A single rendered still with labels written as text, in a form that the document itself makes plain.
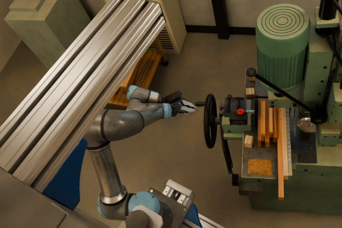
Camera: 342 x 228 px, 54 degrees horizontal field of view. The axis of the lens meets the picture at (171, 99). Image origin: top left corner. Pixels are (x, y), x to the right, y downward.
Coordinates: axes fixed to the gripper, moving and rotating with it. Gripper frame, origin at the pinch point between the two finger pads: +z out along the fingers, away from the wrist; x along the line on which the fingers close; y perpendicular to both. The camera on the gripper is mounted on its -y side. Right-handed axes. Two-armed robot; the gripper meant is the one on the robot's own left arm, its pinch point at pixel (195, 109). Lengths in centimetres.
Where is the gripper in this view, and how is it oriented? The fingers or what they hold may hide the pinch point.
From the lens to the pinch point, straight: 171.6
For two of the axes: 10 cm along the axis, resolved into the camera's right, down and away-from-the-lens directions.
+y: -2.6, 5.3, 8.1
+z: 9.5, 2.9, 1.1
